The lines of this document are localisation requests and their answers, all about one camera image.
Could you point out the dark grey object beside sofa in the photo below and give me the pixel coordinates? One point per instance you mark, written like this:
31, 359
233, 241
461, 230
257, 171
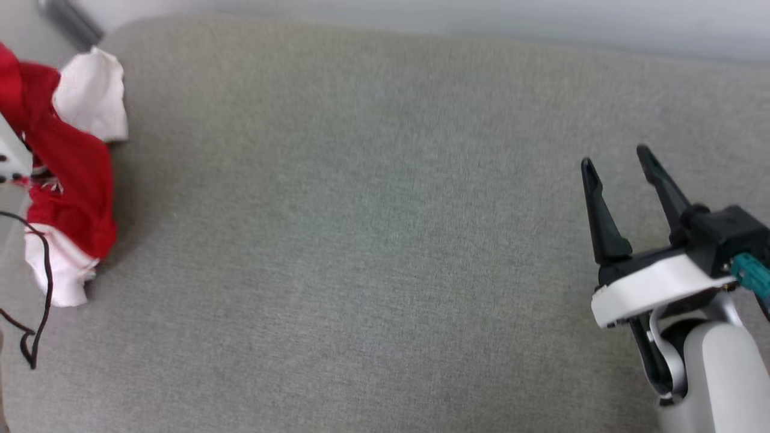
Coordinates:
72, 21

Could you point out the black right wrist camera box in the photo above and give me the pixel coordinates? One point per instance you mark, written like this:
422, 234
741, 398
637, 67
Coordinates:
728, 234

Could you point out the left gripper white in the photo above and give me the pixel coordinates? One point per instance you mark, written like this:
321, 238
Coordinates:
11, 156

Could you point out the grey fabric sofa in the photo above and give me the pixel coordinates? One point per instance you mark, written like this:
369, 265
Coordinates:
361, 240

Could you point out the red and white Bulls jersey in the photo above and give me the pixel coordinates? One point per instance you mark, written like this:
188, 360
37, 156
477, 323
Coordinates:
72, 180

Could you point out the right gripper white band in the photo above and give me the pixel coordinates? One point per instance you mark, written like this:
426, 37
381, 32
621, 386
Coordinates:
649, 285

